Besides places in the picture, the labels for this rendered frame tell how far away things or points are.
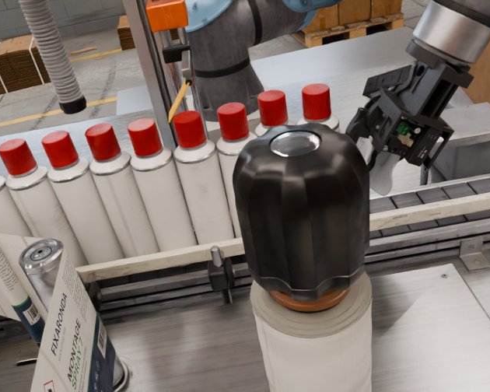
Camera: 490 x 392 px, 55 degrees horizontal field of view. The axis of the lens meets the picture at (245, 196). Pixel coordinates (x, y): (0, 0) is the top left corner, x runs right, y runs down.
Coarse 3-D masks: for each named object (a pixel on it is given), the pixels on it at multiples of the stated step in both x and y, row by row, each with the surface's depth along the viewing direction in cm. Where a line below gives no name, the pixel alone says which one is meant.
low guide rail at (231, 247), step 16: (400, 208) 62; (416, 208) 61; (432, 208) 61; (448, 208) 61; (464, 208) 61; (480, 208) 61; (384, 224) 61; (400, 224) 62; (224, 240) 62; (240, 240) 61; (144, 256) 62; (160, 256) 61; (176, 256) 61; (192, 256) 61; (208, 256) 62; (80, 272) 61; (96, 272) 61; (112, 272) 61; (128, 272) 62
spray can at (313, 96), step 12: (312, 84) 56; (324, 84) 56; (312, 96) 54; (324, 96) 54; (312, 108) 55; (324, 108) 55; (300, 120) 58; (312, 120) 56; (324, 120) 56; (336, 120) 57
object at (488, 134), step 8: (488, 128) 65; (456, 136) 65; (464, 136) 65; (472, 136) 65; (480, 136) 65; (488, 136) 65; (440, 144) 65; (448, 144) 65; (456, 144) 65; (464, 144) 65; (368, 160) 65; (224, 184) 65
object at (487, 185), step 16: (416, 192) 70; (432, 192) 69; (448, 192) 68; (464, 192) 68; (480, 192) 67; (384, 208) 68; (416, 224) 64; (432, 224) 63; (448, 224) 63; (240, 256) 65; (144, 272) 64; (160, 272) 64; (176, 272) 63
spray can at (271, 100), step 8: (264, 96) 55; (272, 96) 55; (280, 96) 55; (264, 104) 55; (272, 104) 54; (280, 104) 55; (264, 112) 55; (272, 112) 55; (280, 112) 55; (264, 120) 56; (272, 120) 56; (280, 120) 56; (288, 120) 58; (256, 128) 58; (264, 128) 57
